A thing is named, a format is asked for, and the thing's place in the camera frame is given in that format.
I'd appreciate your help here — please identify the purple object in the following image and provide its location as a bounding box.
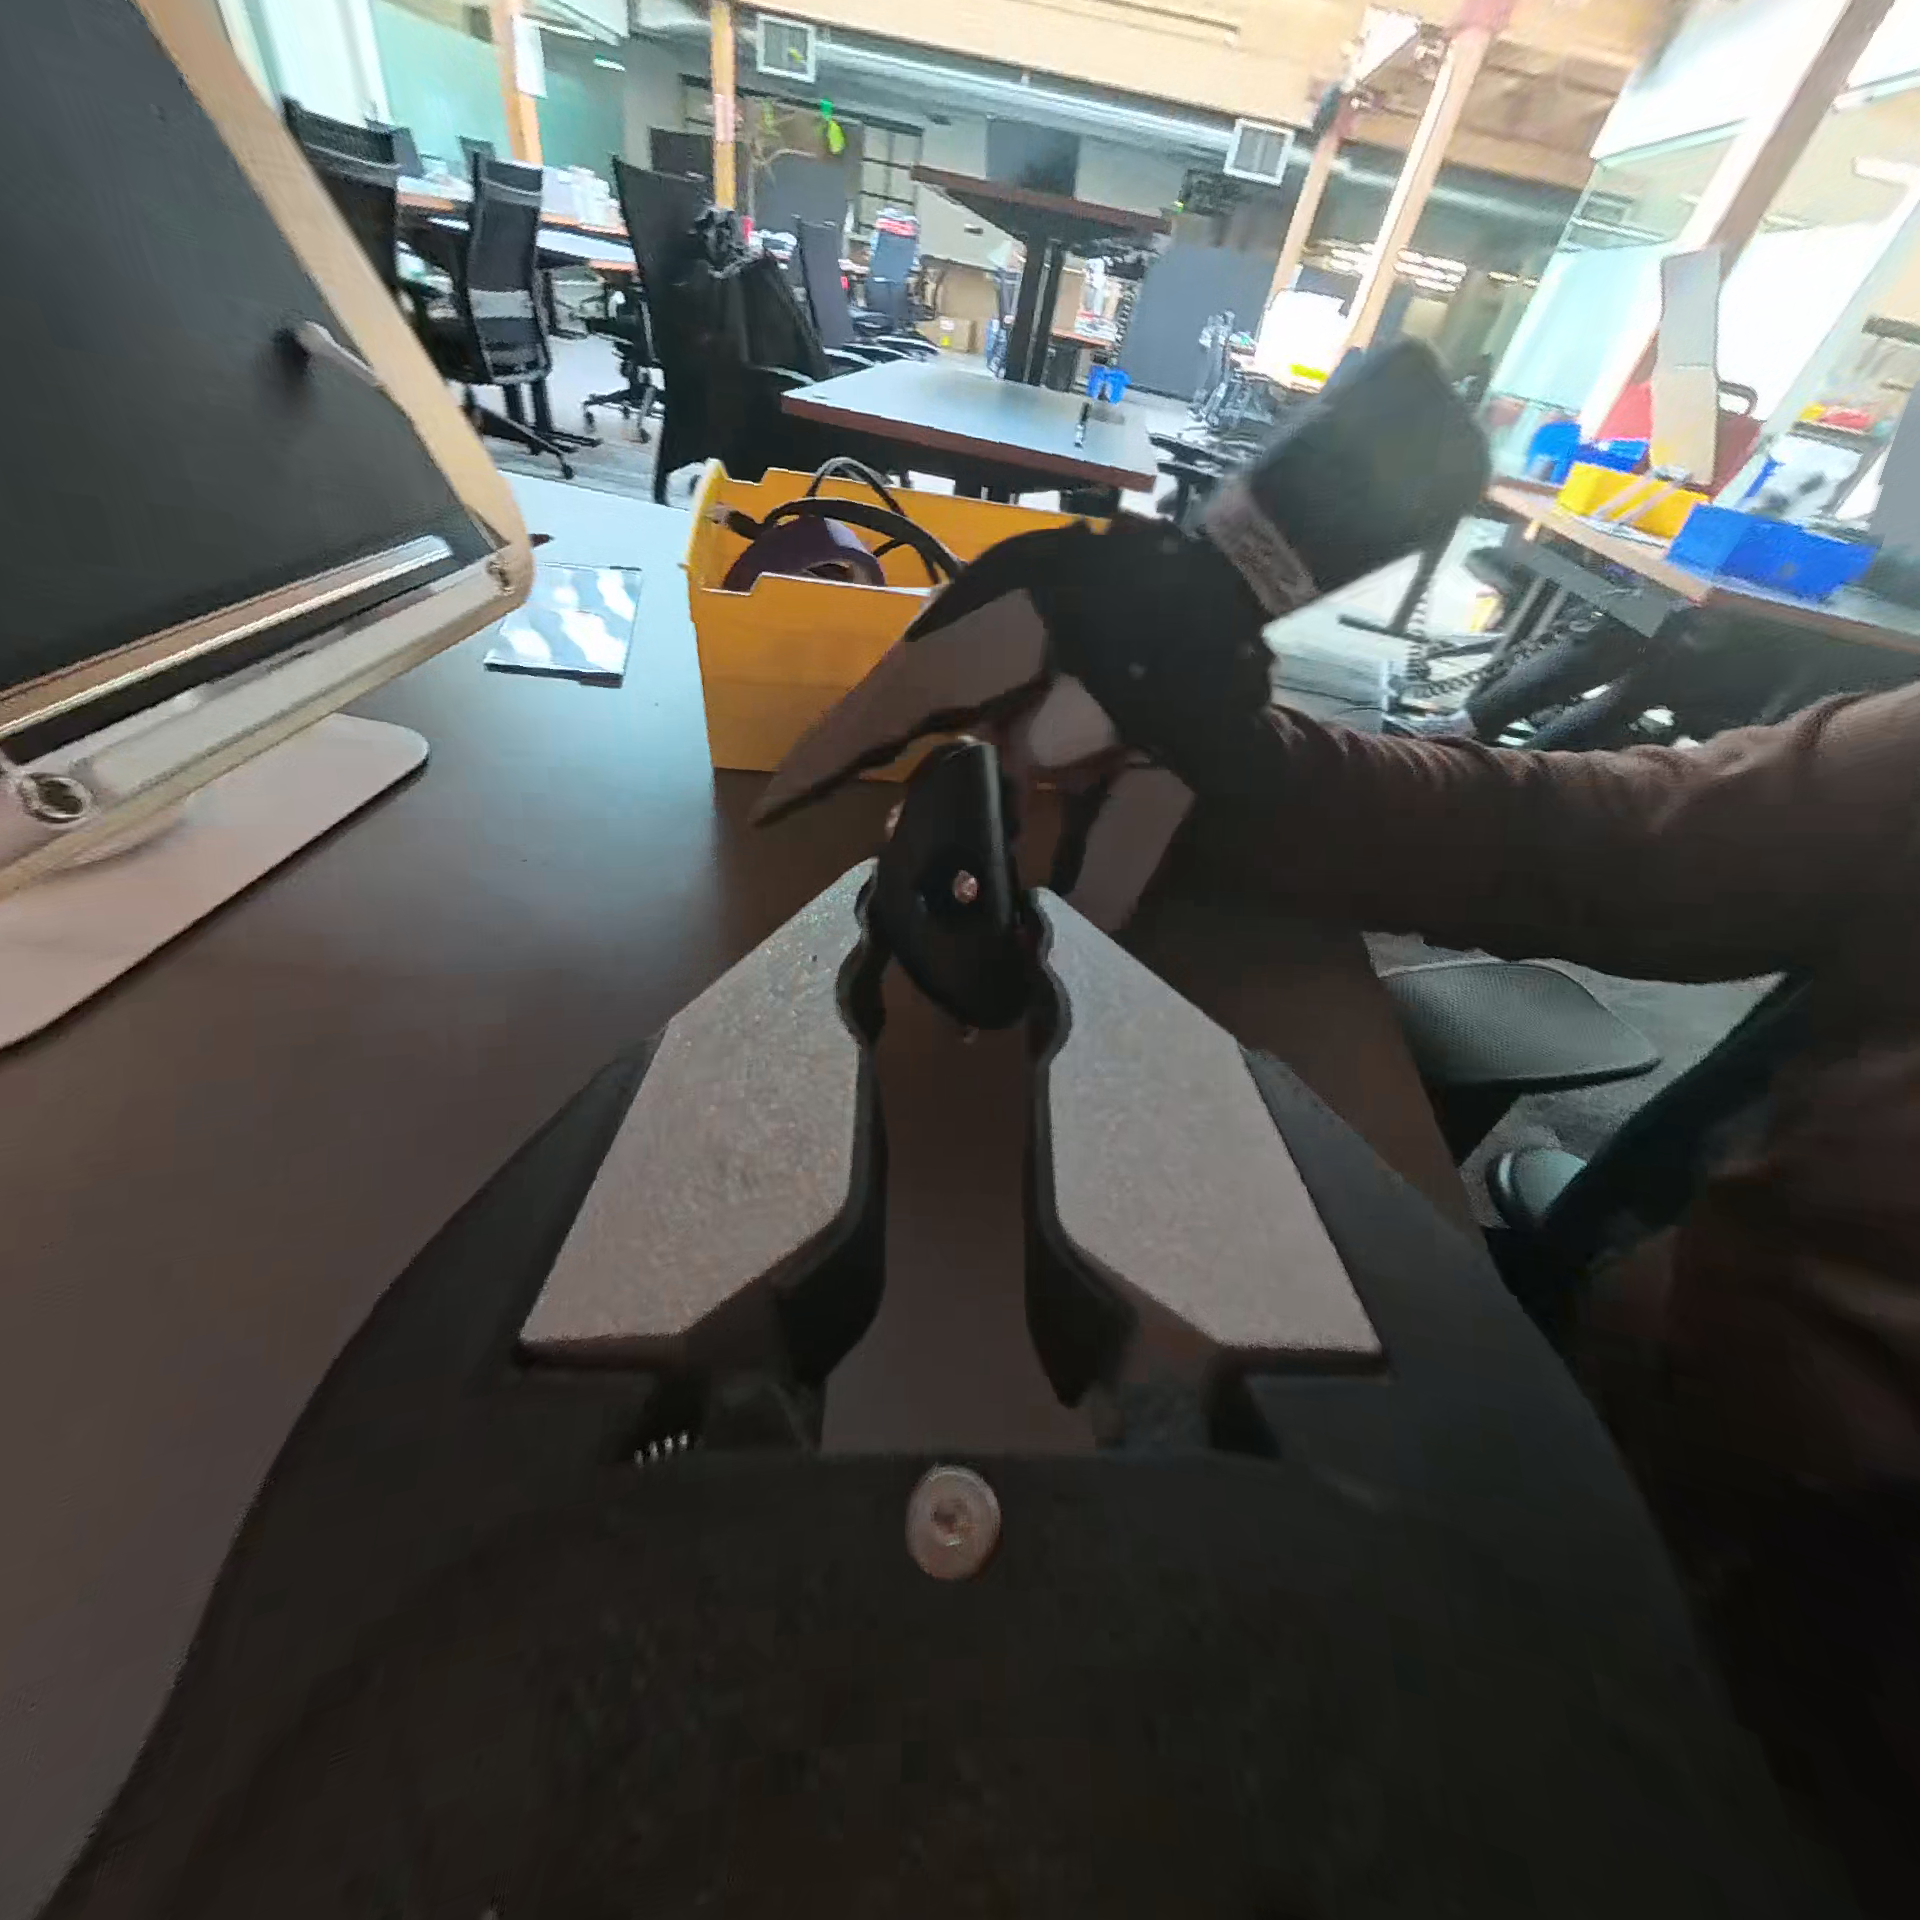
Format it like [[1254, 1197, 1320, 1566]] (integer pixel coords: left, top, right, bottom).
[[721, 519, 888, 595]]

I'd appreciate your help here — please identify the person's right forearm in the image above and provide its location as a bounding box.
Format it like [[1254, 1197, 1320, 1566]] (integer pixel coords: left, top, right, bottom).
[[1185, 682, 1920, 1055]]

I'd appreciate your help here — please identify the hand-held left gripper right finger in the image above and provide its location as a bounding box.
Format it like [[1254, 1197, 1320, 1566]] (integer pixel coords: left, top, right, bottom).
[[1026, 884, 1383, 1408]]

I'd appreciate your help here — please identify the person's torso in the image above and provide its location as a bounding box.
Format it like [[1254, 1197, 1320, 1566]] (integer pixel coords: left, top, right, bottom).
[[1560, 1037, 1920, 1920]]

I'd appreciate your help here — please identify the black office chair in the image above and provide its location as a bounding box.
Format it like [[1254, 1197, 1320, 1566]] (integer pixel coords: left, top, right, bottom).
[[287, 96, 406, 302], [613, 156, 835, 503], [450, 150, 579, 466]]

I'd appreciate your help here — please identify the black wood-framed board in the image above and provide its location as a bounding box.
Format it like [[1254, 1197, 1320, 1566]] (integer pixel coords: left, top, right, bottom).
[[0, 0, 539, 754]]

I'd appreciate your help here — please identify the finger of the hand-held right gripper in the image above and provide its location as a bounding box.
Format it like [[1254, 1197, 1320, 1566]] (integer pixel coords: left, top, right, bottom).
[[1051, 763, 1197, 935], [744, 584, 1060, 827]]

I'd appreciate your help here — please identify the black cable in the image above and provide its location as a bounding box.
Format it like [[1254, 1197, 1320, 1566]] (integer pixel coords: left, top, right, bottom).
[[811, 455, 963, 588]]

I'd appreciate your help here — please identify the raised standing desk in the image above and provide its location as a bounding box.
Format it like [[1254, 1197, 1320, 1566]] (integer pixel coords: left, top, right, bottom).
[[912, 163, 1169, 395]]

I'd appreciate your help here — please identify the grey mesh office chair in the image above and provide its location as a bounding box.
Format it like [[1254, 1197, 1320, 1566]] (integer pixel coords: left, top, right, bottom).
[[1381, 960, 1657, 1098]]

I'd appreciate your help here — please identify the small blue parts bin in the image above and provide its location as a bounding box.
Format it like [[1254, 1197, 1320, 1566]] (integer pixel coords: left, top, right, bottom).
[[1529, 423, 1651, 484]]

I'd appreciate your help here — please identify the black jacket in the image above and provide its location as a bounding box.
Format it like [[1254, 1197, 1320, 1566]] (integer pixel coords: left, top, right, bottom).
[[681, 211, 827, 454]]

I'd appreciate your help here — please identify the wooden workbench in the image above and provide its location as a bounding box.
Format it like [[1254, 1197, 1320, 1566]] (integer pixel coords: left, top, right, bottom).
[[1484, 481, 1920, 656]]

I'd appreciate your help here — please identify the white metal stand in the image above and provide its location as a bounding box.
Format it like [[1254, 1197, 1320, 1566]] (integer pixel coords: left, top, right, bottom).
[[0, 710, 432, 1055]]

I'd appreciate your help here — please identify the yellow parts bin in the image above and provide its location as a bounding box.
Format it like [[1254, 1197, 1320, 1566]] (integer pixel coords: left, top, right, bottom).
[[1551, 464, 1704, 538]]

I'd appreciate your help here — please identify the dark office table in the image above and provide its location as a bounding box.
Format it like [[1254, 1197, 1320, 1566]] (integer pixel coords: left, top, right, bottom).
[[780, 358, 1164, 498]]

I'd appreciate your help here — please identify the large blue parts bin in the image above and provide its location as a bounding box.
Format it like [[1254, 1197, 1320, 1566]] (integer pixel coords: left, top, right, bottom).
[[1663, 500, 1879, 602]]

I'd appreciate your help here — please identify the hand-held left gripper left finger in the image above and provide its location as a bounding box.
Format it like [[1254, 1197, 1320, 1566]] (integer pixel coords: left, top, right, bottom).
[[518, 865, 899, 1399]]

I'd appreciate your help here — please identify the yellow plastic bin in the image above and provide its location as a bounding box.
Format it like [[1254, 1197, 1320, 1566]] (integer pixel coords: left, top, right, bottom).
[[681, 455, 1112, 773]]

